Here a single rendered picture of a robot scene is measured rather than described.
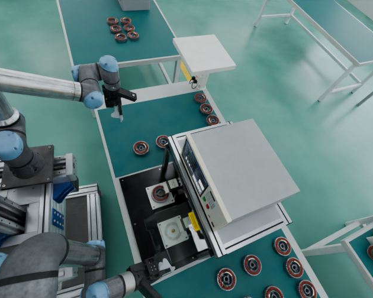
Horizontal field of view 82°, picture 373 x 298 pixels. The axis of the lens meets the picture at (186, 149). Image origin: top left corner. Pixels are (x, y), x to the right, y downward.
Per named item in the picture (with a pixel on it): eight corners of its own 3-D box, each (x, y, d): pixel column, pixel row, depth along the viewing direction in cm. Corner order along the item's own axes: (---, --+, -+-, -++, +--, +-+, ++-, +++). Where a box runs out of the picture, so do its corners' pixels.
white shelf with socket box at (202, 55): (182, 115, 181) (192, 72, 142) (167, 84, 196) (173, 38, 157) (218, 107, 192) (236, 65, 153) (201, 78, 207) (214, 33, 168)
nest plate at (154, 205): (152, 210, 136) (152, 209, 135) (145, 188, 142) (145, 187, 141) (174, 201, 141) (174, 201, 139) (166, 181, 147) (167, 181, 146)
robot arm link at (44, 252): (-7, 226, 48) (84, 245, 91) (-20, 283, 43) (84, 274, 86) (46, 217, 49) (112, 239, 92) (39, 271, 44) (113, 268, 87)
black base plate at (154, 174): (147, 282, 118) (147, 282, 116) (119, 180, 144) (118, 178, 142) (221, 248, 133) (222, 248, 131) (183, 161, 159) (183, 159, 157)
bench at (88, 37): (90, 121, 251) (72, 69, 187) (67, 28, 327) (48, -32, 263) (177, 103, 286) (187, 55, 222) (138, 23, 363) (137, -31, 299)
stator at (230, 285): (230, 294, 121) (232, 295, 118) (212, 284, 122) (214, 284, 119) (236, 274, 127) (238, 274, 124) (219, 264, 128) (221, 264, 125)
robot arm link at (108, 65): (95, 54, 92) (115, 52, 95) (99, 75, 102) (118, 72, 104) (98, 67, 89) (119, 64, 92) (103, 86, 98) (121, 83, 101)
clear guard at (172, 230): (158, 269, 99) (159, 269, 94) (143, 220, 109) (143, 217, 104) (219, 242, 110) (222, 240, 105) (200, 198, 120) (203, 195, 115)
